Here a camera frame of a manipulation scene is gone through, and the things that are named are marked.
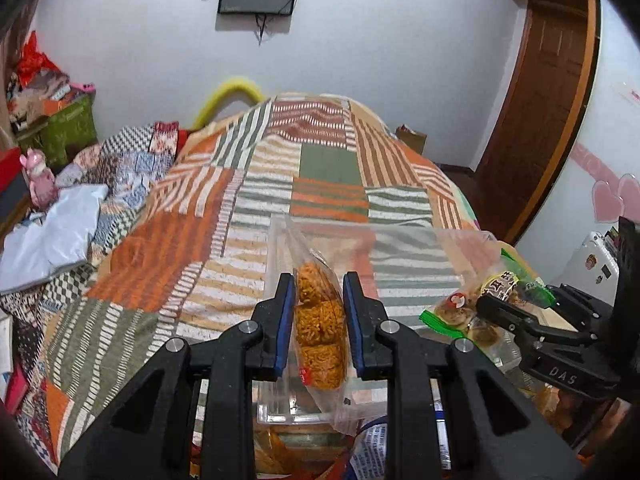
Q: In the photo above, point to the red plastic bag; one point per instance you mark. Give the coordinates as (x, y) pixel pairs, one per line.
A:
(31, 61)

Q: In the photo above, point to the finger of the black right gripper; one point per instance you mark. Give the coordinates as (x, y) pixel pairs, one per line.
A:
(517, 321)

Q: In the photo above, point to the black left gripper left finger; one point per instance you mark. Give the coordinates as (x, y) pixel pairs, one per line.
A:
(146, 432)

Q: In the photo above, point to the green edged mushroom snack bag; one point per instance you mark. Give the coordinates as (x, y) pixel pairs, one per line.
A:
(469, 311)

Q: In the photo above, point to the brown wooden door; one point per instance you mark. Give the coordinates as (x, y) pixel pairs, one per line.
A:
(541, 113)

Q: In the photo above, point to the pink plush toy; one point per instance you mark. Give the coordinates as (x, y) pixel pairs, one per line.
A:
(41, 181)

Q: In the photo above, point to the pink heart wall stickers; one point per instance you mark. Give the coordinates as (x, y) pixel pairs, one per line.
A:
(612, 196)

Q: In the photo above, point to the brown cardboard box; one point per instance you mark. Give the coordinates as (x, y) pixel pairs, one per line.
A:
(415, 140)

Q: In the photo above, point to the clear plastic storage bin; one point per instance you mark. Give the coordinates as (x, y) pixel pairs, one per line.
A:
(384, 274)

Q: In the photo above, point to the white grey plastic bag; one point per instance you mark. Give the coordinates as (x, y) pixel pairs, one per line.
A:
(57, 241)

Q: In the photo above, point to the checkered patterned quilt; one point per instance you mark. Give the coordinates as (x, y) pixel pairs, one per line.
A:
(129, 164)

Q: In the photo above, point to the green gift box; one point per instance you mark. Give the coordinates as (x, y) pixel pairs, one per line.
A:
(63, 135)

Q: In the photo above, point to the white blue striped snack bag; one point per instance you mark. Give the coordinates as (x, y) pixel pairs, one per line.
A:
(368, 458)

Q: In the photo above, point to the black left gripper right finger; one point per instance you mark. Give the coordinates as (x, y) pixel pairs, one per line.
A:
(493, 431)

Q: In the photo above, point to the patchwork striped bed blanket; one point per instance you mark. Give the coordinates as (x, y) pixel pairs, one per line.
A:
(195, 261)

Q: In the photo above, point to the clear bag orange fried snacks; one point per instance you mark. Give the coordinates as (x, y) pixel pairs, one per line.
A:
(320, 334)

